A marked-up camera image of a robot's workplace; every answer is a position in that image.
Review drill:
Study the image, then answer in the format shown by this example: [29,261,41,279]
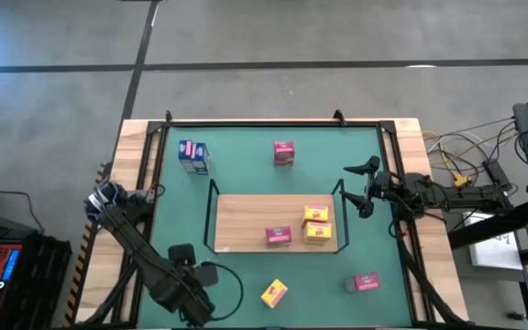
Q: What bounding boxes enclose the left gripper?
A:
[151,243,221,327]

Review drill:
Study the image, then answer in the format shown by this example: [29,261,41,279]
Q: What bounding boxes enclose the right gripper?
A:
[338,155,396,220]

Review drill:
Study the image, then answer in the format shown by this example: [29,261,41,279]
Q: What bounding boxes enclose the yellow Corn Pops cereal box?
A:
[303,221,334,245]
[302,204,330,226]
[259,278,290,310]

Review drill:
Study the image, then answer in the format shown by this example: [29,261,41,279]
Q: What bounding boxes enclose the purple Raisin Bran cereal box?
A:
[344,271,382,294]
[272,139,296,168]
[265,225,293,248]

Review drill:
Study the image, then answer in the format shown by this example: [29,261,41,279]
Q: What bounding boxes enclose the blue Frosted Flakes cereal box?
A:
[177,138,197,174]
[191,141,212,177]

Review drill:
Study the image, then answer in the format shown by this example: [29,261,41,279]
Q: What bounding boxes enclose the green table mat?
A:
[137,126,414,327]

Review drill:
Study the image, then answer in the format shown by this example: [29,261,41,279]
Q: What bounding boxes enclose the black rig support strut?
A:
[394,214,471,327]
[78,256,155,327]

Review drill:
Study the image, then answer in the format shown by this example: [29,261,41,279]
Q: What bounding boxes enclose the yellow black hazard strip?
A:
[63,162,112,327]

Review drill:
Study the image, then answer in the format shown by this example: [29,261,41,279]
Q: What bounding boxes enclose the black power adapter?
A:
[482,158,513,187]

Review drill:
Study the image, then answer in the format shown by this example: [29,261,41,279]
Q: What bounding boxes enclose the black keyboard desk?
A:
[446,176,528,330]

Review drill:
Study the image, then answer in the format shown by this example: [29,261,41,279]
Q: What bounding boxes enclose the white paper box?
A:
[463,211,524,271]

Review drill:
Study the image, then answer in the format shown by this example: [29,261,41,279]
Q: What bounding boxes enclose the black crate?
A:
[18,228,73,322]

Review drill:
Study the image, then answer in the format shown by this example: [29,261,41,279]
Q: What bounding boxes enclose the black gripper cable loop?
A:
[198,259,246,322]

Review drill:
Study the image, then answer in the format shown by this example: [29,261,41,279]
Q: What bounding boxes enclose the wooden shelf with black frame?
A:
[203,177,351,256]

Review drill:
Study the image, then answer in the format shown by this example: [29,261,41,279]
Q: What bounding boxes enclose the yellow cable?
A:
[422,129,518,189]

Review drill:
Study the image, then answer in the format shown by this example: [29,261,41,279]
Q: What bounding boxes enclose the white cable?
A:
[428,136,490,153]

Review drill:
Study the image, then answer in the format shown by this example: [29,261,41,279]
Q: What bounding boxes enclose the thin black floor cable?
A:
[0,186,47,233]

